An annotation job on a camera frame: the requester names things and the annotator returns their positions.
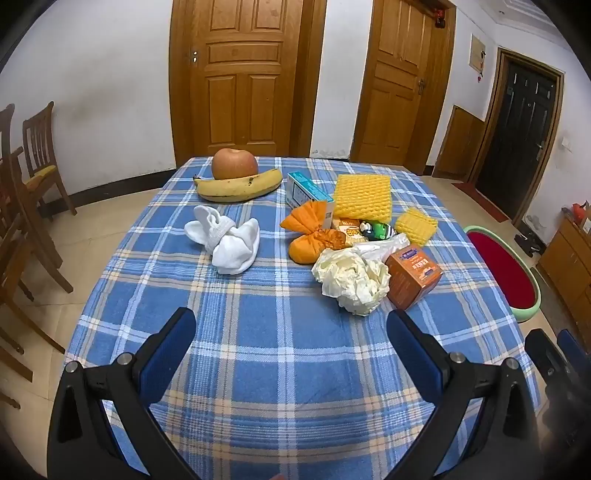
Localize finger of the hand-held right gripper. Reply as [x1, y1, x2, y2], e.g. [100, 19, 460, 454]
[556, 329, 591, 385]
[525, 329, 568, 403]

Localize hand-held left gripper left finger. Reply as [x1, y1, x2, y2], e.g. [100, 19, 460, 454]
[47, 307, 197, 480]

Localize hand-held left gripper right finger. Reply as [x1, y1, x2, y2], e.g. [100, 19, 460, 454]
[387, 310, 541, 480]

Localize orange cardboard box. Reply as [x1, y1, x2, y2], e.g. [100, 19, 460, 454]
[385, 244, 443, 311]

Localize white paper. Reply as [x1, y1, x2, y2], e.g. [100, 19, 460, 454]
[311, 248, 391, 317]

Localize red bucket with green rim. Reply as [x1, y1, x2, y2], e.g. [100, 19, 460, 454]
[463, 225, 542, 324]

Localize clear plastic bag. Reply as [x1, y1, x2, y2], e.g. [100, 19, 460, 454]
[353, 233, 411, 261]

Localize white socks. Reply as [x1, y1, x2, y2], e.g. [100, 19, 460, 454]
[185, 205, 260, 275]

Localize small yellow foam net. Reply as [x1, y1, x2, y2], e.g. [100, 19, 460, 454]
[395, 207, 438, 247]

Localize green and black packet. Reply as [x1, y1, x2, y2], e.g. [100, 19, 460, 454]
[360, 220, 398, 241]

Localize yellow snack packet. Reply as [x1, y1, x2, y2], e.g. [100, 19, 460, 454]
[332, 218, 365, 246]

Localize large yellow foam net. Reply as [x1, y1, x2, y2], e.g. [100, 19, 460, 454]
[332, 174, 393, 223]

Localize blue and white carton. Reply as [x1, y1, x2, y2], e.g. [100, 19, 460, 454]
[285, 172, 334, 217]

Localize wooden sideboard cabinet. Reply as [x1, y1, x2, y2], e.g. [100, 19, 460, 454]
[537, 216, 591, 326]

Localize blue plaid tablecloth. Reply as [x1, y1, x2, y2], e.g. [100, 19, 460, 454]
[62, 156, 543, 480]

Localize pair of black shoes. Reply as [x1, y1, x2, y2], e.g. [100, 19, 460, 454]
[514, 231, 549, 258]

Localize red plastic bag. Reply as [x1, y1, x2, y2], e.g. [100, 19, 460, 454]
[571, 200, 591, 232]

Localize wooden chair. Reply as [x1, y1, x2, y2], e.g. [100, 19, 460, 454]
[22, 102, 78, 217]
[0, 104, 75, 296]
[0, 286, 66, 411]

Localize red doormat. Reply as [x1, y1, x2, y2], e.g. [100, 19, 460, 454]
[451, 181, 511, 222]

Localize yellow banana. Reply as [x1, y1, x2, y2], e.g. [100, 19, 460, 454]
[193, 168, 283, 204]

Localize red apple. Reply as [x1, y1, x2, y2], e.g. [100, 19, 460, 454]
[212, 148, 259, 181]

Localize yellow seat cushion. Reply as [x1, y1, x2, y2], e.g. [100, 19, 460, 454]
[24, 165, 59, 193]

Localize black entrance door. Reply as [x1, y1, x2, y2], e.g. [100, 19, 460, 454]
[468, 46, 565, 223]

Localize wooden panel door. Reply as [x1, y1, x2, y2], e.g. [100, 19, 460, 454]
[350, 0, 456, 175]
[170, 0, 327, 169]

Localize wall fuse panel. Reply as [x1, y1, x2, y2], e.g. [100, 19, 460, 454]
[468, 33, 488, 77]

